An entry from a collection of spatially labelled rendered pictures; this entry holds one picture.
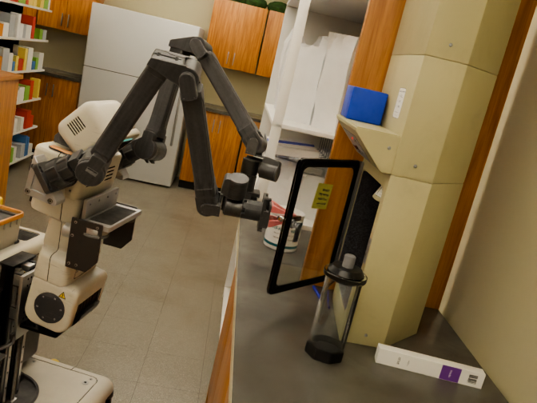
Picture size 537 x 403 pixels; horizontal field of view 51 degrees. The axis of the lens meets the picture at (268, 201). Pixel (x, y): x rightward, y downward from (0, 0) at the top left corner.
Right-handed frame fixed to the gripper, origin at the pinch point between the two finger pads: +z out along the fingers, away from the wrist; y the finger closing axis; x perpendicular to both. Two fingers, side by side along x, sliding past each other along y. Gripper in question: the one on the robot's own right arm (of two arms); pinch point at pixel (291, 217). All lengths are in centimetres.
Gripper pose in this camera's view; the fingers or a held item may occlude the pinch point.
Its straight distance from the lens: 163.8
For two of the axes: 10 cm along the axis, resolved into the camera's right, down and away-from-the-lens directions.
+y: 2.0, -9.5, -2.4
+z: 9.8, 1.9, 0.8
